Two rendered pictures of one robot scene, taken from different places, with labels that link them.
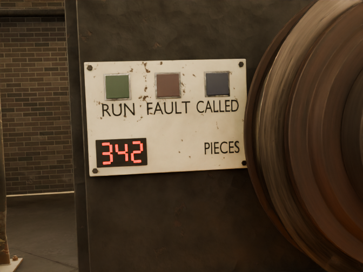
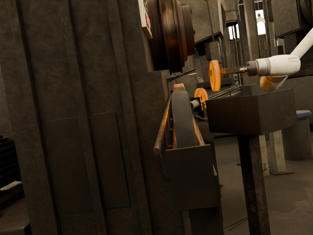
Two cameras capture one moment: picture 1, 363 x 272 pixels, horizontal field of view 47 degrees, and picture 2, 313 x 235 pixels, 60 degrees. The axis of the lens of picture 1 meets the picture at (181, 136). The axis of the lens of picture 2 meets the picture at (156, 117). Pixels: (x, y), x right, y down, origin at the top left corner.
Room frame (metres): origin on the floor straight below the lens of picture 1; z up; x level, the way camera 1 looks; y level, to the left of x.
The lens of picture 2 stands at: (0.42, 1.28, 0.76)
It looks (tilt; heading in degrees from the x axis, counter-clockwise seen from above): 4 degrees down; 283
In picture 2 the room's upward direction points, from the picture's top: 9 degrees counter-clockwise
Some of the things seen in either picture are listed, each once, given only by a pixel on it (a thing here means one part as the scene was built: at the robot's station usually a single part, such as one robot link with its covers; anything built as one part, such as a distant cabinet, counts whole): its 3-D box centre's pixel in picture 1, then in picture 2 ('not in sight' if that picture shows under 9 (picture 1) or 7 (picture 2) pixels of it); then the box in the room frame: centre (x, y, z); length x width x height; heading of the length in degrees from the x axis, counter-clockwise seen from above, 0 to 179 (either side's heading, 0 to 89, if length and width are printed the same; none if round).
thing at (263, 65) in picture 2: not in sight; (261, 67); (0.18, -0.19, 0.83); 0.09 x 0.06 x 0.09; 98
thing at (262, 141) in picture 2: not in sight; (257, 144); (0.13, -1.04, 0.26); 0.12 x 0.12 x 0.52
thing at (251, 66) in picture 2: not in sight; (246, 69); (0.25, -0.18, 0.84); 0.09 x 0.08 x 0.07; 8
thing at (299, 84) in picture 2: not in sight; (270, 106); (-0.35, -2.92, 0.39); 1.03 x 0.83 x 0.77; 22
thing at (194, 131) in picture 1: (168, 116); (145, 14); (0.68, 0.02, 1.15); 0.26 x 0.02 x 0.18; 97
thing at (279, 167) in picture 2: not in sight; (275, 134); (-0.02, -1.10, 0.31); 0.24 x 0.16 x 0.62; 97
